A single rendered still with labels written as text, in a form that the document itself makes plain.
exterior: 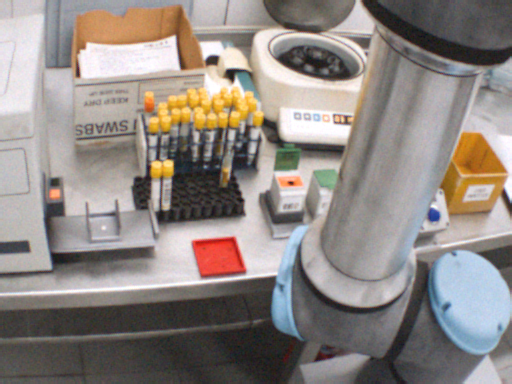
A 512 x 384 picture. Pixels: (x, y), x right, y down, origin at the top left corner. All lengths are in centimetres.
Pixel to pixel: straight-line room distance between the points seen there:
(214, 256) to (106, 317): 71
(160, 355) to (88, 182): 91
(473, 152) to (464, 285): 65
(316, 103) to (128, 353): 102
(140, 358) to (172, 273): 95
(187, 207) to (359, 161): 54
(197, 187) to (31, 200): 32
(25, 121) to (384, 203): 42
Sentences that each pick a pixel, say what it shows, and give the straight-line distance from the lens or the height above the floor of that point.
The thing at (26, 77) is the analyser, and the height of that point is 117.
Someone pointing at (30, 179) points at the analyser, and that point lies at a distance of 75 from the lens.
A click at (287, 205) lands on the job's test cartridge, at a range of 93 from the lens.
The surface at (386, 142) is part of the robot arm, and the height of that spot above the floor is 132.
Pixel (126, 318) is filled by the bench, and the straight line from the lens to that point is 156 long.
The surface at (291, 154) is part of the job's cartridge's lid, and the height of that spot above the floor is 98.
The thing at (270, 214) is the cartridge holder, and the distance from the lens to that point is 96.
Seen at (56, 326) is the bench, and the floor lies 27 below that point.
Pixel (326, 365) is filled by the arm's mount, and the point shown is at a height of 91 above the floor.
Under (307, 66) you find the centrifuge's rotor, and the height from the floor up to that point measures 99.
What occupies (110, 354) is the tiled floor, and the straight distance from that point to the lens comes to 181.
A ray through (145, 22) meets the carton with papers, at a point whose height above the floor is 99.
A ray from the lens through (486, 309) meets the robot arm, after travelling 60.
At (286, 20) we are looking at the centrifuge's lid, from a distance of 134.
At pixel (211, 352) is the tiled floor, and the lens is 183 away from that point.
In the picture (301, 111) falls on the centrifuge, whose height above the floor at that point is 93.
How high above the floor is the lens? 155
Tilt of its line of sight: 42 degrees down
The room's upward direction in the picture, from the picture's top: 11 degrees clockwise
